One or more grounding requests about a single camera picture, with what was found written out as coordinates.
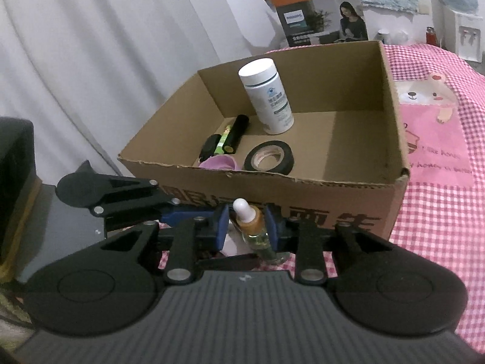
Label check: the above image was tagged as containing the white plastic bag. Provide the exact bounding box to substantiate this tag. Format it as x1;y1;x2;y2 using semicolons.
377;28;410;45

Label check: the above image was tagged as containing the white water dispenser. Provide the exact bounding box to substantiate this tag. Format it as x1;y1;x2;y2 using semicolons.
441;5;483;63

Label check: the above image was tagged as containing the brown cardboard box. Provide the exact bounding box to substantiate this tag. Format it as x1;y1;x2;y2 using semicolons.
117;40;412;241

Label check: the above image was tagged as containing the white pill bottle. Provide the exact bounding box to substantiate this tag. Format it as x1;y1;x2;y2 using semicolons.
238;58;295;136

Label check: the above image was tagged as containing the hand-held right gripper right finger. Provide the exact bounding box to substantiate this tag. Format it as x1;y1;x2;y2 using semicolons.
264;204;402;285

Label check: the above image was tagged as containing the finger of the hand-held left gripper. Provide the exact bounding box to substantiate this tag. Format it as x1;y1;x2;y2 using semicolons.
90;176;220;224
104;212;160;236

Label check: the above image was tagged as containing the black tape roll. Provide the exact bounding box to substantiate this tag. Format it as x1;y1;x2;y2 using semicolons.
243;141;295;172

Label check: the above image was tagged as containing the black cylinder tube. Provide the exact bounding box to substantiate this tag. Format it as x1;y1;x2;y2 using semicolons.
223;114;249;155

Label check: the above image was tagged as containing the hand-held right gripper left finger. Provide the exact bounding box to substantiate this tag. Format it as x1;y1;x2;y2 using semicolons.
81;204;231;285

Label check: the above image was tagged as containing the white curtain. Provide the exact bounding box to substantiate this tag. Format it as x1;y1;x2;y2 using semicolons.
0;0;283;184

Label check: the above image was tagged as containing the purple cup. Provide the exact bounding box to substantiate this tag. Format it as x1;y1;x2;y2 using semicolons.
199;154;240;171

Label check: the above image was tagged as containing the amber dropper bottle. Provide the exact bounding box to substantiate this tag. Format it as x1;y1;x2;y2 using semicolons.
232;198;290;268

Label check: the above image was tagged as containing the green lip balm tube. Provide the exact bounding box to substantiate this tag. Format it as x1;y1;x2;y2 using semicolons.
214;124;232;156

